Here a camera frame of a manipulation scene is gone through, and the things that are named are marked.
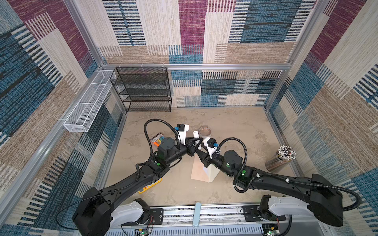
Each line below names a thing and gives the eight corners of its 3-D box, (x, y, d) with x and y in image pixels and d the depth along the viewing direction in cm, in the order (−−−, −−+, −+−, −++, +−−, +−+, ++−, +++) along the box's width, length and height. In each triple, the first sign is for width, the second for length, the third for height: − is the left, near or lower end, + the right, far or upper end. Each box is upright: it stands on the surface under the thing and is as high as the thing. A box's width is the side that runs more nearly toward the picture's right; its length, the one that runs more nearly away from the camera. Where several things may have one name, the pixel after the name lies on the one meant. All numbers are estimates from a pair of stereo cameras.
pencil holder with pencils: (267, 173, 89) (283, 158, 74) (263, 161, 94) (277, 145, 79) (280, 173, 89) (298, 158, 74) (276, 161, 94) (292, 145, 79)
